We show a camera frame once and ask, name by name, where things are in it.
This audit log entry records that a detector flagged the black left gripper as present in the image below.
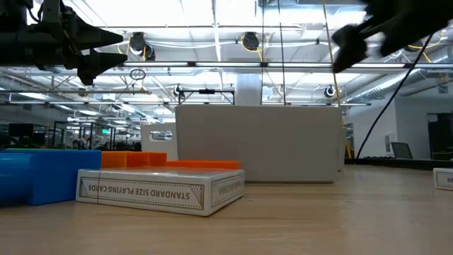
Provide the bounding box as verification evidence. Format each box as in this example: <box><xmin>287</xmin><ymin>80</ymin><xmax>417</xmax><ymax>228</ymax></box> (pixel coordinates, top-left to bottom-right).
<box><xmin>0</xmin><ymin>0</ymin><xmax>128</xmax><ymax>86</ymax></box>

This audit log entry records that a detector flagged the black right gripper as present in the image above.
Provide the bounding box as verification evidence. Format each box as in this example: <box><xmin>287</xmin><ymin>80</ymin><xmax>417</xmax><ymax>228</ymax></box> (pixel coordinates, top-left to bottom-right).
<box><xmin>332</xmin><ymin>0</ymin><xmax>453</xmax><ymax>74</ymax></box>

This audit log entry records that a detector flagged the orange toy block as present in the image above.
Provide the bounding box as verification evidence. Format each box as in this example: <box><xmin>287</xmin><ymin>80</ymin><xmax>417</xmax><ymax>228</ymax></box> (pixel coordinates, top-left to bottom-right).
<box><xmin>101</xmin><ymin>151</ymin><xmax>168</xmax><ymax>169</ymax></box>

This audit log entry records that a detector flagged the white plastic bin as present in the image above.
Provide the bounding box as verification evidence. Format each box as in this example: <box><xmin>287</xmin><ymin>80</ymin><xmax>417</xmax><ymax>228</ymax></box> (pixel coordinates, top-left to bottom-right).
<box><xmin>140</xmin><ymin>123</ymin><xmax>179</xmax><ymax>162</ymax></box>

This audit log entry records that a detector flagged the large blue toy block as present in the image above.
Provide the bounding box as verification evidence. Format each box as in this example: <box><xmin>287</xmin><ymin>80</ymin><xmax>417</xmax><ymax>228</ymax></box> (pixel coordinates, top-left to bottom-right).
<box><xmin>0</xmin><ymin>150</ymin><xmax>103</xmax><ymax>207</ymax></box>

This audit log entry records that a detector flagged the white playing card box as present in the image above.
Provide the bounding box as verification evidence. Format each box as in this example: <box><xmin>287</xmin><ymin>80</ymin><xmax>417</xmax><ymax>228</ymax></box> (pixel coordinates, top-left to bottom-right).
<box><xmin>75</xmin><ymin>168</ymin><xmax>246</xmax><ymax>217</ymax></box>

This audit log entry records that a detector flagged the red-orange brick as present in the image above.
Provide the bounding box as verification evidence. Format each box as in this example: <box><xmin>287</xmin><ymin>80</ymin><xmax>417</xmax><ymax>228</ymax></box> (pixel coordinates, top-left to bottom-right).
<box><xmin>166</xmin><ymin>159</ymin><xmax>243</xmax><ymax>170</ymax></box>

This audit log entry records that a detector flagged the white column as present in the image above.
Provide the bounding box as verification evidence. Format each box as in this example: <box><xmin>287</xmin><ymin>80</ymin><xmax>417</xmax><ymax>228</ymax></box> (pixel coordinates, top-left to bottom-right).
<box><xmin>235</xmin><ymin>72</ymin><xmax>263</xmax><ymax>106</ymax></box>

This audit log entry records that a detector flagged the grey office chair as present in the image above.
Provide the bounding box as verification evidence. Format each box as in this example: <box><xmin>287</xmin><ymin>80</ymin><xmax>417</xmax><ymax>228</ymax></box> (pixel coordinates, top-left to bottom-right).
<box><xmin>390</xmin><ymin>141</ymin><xmax>414</xmax><ymax>160</ymax></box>

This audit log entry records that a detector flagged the grey plastic bin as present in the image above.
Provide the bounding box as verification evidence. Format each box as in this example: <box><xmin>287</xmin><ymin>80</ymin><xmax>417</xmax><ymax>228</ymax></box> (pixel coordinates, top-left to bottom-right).
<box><xmin>174</xmin><ymin>105</ymin><xmax>343</xmax><ymax>183</ymax></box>

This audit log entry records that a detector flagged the yellow hanging cable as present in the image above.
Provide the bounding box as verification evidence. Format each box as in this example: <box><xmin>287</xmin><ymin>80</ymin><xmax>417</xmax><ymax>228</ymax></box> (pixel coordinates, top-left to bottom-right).
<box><xmin>321</xmin><ymin>0</ymin><xmax>352</xmax><ymax>159</ymax></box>

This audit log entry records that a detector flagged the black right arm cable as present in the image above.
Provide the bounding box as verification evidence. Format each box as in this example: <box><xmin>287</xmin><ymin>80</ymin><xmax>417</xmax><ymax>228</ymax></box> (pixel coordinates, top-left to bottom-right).
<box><xmin>355</xmin><ymin>31</ymin><xmax>436</xmax><ymax>159</ymax></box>

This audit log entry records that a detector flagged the black overhead rig frame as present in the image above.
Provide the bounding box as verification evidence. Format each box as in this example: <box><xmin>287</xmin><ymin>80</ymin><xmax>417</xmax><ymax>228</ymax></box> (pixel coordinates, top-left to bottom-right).
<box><xmin>178</xmin><ymin>89</ymin><xmax>236</xmax><ymax>107</ymax></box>

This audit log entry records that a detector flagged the long ceiling light rail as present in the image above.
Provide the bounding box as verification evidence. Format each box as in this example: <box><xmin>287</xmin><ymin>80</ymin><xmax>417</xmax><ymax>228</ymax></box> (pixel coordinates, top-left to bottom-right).
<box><xmin>115</xmin><ymin>61</ymin><xmax>355</xmax><ymax>69</ymax></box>

